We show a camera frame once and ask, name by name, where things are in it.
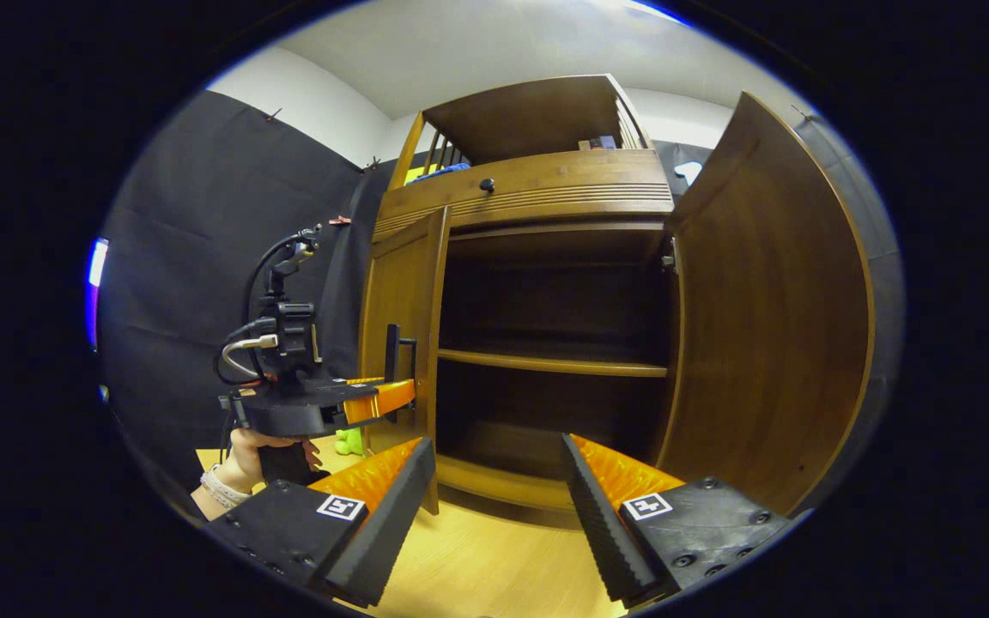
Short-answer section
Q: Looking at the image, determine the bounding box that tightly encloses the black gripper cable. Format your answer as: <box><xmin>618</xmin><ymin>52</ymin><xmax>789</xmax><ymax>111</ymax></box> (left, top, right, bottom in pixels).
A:
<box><xmin>242</xmin><ymin>230</ymin><xmax>306</xmax><ymax>344</ymax></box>

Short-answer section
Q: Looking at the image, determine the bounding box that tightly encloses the wooden double-door shoe cabinet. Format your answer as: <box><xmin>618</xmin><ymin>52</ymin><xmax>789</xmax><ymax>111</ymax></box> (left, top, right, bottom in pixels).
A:
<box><xmin>360</xmin><ymin>74</ymin><xmax>684</xmax><ymax>516</ymax></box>

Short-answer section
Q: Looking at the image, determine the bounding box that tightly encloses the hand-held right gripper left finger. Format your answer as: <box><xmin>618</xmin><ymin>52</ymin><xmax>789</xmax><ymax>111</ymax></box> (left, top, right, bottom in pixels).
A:
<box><xmin>207</xmin><ymin>436</ymin><xmax>437</xmax><ymax>610</ymax></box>

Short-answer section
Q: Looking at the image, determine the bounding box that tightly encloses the white beaded bracelet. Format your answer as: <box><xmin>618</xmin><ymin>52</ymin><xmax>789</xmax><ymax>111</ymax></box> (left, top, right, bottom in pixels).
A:
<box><xmin>200</xmin><ymin>463</ymin><xmax>252</xmax><ymax>512</ymax></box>

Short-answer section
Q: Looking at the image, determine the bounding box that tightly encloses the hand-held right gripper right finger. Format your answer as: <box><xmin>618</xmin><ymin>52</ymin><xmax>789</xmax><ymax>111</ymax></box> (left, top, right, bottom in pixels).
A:
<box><xmin>560</xmin><ymin>433</ymin><xmax>809</xmax><ymax>606</ymax></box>

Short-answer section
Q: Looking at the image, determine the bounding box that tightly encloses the wooden shoe cabinet door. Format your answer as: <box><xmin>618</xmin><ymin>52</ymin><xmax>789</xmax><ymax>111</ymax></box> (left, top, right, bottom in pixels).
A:
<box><xmin>360</xmin><ymin>204</ymin><xmax>452</xmax><ymax>516</ymax></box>
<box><xmin>656</xmin><ymin>91</ymin><xmax>875</xmax><ymax>516</ymax></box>

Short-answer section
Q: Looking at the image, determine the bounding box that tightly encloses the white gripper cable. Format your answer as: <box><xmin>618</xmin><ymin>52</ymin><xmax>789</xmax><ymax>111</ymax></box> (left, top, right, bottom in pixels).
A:
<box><xmin>220</xmin><ymin>335</ymin><xmax>279</xmax><ymax>383</ymax></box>

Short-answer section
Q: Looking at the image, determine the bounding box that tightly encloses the wooden inner shelf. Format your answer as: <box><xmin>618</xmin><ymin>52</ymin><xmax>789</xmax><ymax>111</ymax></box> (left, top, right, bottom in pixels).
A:
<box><xmin>437</xmin><ymin>348</ymin><xmax>669</xmax><ymax>379</ymax></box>

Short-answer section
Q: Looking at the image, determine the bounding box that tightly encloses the black backdrop cloth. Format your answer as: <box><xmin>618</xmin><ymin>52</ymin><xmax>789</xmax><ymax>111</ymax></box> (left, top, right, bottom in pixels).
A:
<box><xmin>98</xmin><ymin>90</ymin><xmax>906</xmax><ymax>507</ymax></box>

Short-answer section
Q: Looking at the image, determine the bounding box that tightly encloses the wooden cabinet drawer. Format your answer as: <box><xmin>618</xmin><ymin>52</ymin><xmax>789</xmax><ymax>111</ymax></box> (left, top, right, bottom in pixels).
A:
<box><xmin>372</xmin><ymin>150</ymin><xmax>676</xmax><ymax>243</ymax></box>

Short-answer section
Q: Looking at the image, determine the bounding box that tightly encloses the black door handle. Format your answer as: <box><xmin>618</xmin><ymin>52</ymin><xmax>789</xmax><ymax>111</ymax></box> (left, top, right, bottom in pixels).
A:
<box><xmin>385</xmin><ymin>324</ymin><xmax>418</xmax><ymax>423</ymax></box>

